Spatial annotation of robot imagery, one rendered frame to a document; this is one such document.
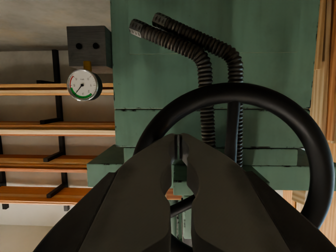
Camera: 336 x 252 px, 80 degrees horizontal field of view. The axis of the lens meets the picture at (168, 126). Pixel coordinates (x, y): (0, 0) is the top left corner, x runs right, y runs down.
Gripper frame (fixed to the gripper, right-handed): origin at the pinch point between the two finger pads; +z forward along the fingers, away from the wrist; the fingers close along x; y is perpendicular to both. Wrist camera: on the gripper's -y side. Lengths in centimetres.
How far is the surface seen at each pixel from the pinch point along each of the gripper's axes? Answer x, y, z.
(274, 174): 22.6, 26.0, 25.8
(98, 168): -18.6, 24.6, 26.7
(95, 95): -15.8, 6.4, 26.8
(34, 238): -209, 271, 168
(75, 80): -19.5, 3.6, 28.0
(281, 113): 13.9, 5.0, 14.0
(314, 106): 106, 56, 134
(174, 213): -0.5, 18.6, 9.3
